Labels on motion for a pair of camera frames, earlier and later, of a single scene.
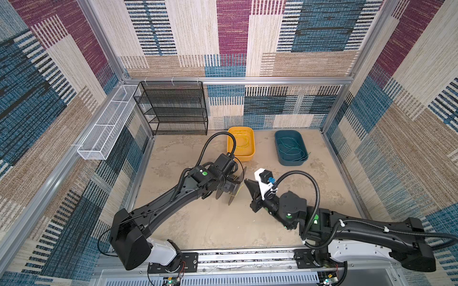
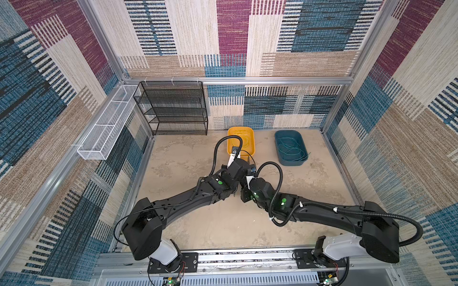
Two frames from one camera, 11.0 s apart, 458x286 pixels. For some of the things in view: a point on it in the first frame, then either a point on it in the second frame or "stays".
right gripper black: [255, 194] → [245, 196]
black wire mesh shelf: [174, 108] stays
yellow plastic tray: [245, 145] stays
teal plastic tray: [291, 147] stays
